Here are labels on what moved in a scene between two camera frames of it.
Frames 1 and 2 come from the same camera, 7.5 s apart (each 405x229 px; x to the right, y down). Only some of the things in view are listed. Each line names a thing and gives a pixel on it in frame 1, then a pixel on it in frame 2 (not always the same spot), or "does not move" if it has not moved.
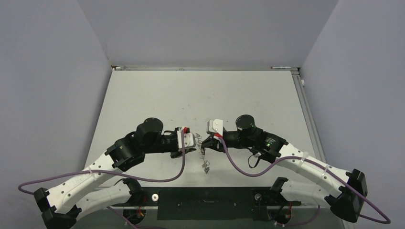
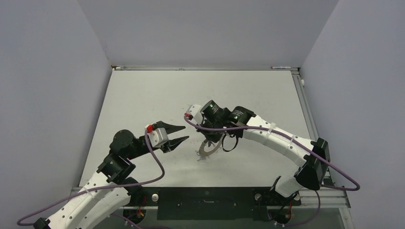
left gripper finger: [177, 154] → [173, 143]
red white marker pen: [276, 67] does not move
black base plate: [217, 203] does not move
